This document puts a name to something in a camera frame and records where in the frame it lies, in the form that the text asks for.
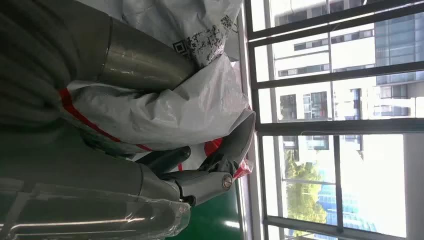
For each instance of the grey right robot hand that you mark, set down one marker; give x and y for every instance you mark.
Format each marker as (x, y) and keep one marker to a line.
(82, 185)

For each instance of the green conveyor belt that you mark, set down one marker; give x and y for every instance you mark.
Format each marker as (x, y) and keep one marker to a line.
(212, 218)

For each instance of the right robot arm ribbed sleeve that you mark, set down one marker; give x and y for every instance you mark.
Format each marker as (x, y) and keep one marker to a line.
(30, 66)

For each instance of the green tree outside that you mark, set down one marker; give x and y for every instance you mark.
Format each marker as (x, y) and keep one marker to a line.
(301, 198)

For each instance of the white building outside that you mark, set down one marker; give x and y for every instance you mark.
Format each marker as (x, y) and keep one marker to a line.
(351, 53)

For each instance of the blue glass building outside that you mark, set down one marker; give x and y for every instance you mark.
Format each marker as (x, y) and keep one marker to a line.
(397, 39)

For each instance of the aluminium conveyor frame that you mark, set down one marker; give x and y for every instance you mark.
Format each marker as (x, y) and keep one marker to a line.
(244, 215)

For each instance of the dark metal window frame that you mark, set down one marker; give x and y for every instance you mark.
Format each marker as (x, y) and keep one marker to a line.
(331, 127)

